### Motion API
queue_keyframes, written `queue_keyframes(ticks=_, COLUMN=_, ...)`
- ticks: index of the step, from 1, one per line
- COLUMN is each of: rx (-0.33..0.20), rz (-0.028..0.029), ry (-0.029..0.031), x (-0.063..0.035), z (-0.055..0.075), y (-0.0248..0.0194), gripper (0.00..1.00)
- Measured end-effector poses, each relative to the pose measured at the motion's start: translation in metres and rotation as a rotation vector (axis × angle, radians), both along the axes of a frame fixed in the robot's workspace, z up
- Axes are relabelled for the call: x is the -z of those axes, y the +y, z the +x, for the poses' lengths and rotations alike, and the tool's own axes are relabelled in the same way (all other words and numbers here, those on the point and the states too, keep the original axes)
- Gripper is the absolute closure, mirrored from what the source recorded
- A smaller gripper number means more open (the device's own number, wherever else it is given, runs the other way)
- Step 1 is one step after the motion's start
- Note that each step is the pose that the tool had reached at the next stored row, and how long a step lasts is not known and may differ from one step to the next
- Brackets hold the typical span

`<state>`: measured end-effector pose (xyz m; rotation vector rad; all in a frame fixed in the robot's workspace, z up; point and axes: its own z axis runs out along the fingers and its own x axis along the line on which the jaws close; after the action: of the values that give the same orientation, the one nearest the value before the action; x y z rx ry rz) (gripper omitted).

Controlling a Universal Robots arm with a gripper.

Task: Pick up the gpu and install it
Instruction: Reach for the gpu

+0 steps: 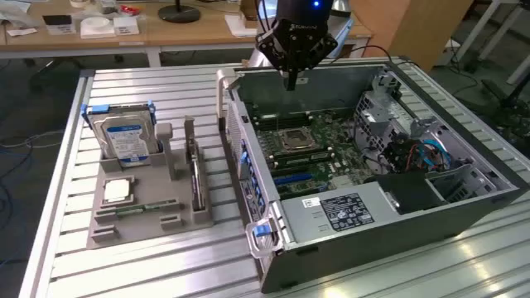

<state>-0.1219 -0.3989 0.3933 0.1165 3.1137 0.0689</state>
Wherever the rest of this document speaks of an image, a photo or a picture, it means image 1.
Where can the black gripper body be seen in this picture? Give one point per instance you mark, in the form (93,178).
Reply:
(302,18)

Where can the graphics card with black cooler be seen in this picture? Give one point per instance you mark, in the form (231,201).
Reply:
(197,180)

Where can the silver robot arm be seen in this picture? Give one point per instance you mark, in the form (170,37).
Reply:
(261,59)

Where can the white paper stack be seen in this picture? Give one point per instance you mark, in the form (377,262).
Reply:
(241,28)

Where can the brown cardboard box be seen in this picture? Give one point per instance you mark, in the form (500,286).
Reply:
(249,9)

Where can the black round lamp base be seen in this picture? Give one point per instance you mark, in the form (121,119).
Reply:
(179,14)

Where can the silver disk bay cage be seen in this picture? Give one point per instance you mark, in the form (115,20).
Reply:
(374,121)

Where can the silver CPU socket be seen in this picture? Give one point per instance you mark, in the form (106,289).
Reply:
(296,139)

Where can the green motherboard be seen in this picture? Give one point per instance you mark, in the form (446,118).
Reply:
(332,146)

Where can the plain white box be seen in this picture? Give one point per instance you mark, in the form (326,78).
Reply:
(126,26)

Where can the red small packet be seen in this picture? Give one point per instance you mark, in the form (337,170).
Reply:
(129,10)

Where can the green RAM stick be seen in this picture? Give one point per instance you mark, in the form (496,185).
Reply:
(306,159)
(137,208)

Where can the blue card clip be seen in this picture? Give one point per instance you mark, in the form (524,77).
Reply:
(254,188)
(261,205)
(249,166)

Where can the dark small packet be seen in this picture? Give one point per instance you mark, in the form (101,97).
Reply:
(110,8)

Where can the black long expansion slot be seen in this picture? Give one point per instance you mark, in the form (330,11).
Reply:
(290,170)

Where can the white round holder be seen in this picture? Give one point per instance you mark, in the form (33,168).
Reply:
(98,28)

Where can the blue expansion slot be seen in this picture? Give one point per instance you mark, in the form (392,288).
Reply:
(294,178)

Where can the hard disk with blue rails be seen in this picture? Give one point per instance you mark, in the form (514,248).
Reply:
(125,139)

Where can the black floor stand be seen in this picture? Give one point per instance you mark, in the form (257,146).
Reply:
(512,99)

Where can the white tape roll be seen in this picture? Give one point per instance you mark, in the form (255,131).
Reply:
(78,3)

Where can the black printed label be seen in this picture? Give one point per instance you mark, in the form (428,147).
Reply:
(249,198)

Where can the white box with black lid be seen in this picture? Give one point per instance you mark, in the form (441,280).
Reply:
(59,25)

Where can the wooden desk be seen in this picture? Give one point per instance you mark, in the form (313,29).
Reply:
(42,40)

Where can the black office chair base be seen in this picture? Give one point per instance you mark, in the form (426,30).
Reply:
(39,77)

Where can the grey power supply unit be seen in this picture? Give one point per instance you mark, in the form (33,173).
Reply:
(306,223)

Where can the silver CPU chip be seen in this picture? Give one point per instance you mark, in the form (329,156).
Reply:
(117,189)

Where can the white paper label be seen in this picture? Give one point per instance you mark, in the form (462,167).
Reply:
(21,31)

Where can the clear plastic bag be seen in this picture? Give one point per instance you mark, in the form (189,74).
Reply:
(17,15)

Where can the grey parts rack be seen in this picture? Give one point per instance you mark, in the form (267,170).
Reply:
(145,226)

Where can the black open PC case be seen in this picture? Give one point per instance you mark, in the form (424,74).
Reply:
(373,248)

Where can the white table frame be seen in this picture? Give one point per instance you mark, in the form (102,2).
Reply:
(520,71)

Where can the silver bay bracket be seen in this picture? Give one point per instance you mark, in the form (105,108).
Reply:
(468,183)

